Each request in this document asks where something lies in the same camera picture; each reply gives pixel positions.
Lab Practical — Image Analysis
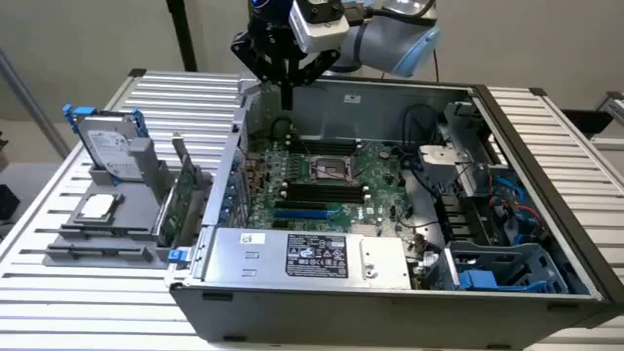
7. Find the green motherboard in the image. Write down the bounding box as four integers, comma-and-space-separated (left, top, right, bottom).
242, 137, 416, 238

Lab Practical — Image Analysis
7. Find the silver chipset heatsink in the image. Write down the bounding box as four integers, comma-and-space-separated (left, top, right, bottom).
346, 223, 382, 238

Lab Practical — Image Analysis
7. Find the blue wire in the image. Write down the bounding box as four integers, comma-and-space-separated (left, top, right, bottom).
490, 175, 528, 206

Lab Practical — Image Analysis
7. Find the blue expansion slot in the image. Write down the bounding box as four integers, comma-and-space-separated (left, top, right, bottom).
270, 208, 328, 221

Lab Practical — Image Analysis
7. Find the black power supply label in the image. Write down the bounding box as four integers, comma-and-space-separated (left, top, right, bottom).
285, 233, 349, 278

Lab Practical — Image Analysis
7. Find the silver CPU chip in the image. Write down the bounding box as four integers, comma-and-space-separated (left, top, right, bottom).
80, 195, 117, 220

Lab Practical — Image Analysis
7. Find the long black expansion slot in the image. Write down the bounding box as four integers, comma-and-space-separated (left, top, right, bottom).
273, 200, 328, 212

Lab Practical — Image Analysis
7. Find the grey slanted metal bar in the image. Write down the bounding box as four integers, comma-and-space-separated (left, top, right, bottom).
0, 47, 70, 159

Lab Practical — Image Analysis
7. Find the small black cable loop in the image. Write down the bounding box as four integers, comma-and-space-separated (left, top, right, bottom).
270, 116, 294, 139

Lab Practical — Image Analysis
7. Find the blue disk carrier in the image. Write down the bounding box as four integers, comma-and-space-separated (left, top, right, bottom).
61, 104, 150, 186

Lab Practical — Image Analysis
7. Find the CPU socket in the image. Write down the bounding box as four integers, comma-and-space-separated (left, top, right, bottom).
304, 154, 361, 182

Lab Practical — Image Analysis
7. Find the black camera cable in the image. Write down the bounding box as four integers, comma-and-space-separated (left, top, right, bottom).
342, 0, 440, 27

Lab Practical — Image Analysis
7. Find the black box beside table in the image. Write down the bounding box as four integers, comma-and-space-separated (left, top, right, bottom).
0, 184, 21, 221

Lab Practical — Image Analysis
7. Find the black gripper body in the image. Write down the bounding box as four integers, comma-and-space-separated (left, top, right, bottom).
245, 0, 306, 56

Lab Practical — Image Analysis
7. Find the blue plastic connector block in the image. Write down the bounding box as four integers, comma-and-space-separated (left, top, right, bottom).
460, 270, 498, 292

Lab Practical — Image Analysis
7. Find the black open PC case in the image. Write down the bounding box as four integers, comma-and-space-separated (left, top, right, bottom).
164, 71, 616, 345

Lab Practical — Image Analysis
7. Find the silver power supply unit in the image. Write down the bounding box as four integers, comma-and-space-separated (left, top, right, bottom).
201, 227, 416, 292

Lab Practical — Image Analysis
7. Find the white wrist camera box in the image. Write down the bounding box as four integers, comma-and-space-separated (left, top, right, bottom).
288, 0, 350, 54

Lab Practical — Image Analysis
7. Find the large black cable loop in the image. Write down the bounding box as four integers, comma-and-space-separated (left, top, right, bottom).
401, 103, 441, 148

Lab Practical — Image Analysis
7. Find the silver metal disk bay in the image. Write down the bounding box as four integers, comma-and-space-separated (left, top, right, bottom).
417, 101, 509, 195

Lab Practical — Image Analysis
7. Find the grey parts rack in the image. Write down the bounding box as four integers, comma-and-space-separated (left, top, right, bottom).
41, 137, 216, 271

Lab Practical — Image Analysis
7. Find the green graphics card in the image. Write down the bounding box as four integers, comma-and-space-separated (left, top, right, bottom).
154, 133, 206, 250

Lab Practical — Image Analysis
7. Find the red wire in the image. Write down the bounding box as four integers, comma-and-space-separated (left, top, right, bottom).
514, 204, 546, 235

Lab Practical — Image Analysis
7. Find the blue grey drive cage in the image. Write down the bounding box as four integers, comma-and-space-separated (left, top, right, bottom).
444, 240, 570, 294

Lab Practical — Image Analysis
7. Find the black stand pole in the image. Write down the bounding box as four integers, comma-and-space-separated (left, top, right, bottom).
165, 0, 198, 72

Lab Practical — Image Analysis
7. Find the aluminium frame profile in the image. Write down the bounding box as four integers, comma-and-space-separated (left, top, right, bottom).
590, 91, 624, 140

